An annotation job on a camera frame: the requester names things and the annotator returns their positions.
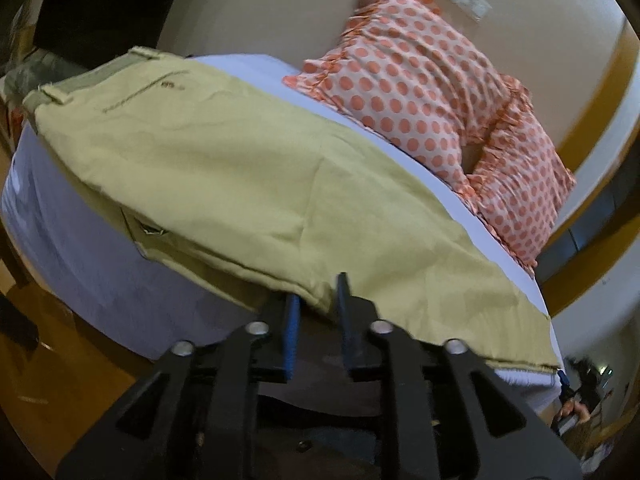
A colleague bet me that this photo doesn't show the khaki pants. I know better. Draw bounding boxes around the khaki pants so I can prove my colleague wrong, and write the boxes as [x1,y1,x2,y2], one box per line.
[23,48,561,373]

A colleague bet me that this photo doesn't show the white bed mattress sheet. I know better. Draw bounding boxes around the white bed mattress sheet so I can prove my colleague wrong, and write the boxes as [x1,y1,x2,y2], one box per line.
[1,54,560,412]

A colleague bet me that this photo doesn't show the right polka dot pillow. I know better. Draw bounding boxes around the right polka dot pillow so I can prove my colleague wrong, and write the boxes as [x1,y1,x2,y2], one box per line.
[469,75,576,274]

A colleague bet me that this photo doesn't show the polka dot pillow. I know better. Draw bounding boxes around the polka dot pillow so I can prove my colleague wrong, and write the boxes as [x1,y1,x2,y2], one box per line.
[469,75,576,274]
[283,0,518,200]

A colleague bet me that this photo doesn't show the wooden framed glass door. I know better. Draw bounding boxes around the wooden framed glass door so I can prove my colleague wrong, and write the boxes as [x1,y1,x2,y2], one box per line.
[540,23,639,316]

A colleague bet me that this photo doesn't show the left polka dot pillow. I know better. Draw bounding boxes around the left polka dot pillow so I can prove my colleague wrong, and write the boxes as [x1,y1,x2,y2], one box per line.
[283,0,518,200]

